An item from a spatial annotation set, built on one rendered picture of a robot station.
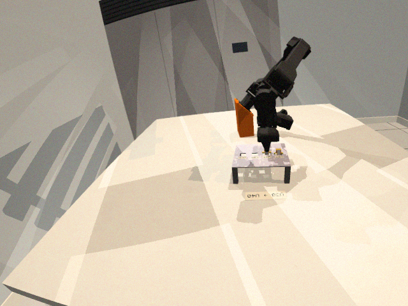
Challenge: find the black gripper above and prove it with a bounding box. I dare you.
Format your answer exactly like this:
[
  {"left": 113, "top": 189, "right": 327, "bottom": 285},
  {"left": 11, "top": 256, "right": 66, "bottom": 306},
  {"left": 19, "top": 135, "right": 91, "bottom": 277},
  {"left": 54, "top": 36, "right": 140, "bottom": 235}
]
[{"left": 257, "top": 108, "right": 279, "bottom": 152}]

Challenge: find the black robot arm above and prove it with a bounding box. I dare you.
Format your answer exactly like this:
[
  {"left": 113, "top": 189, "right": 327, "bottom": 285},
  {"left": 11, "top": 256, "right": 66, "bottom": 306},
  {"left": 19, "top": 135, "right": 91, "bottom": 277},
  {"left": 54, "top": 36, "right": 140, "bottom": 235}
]
[{"left": 238, "top": 36, "right": 311, "bottom": 130}]

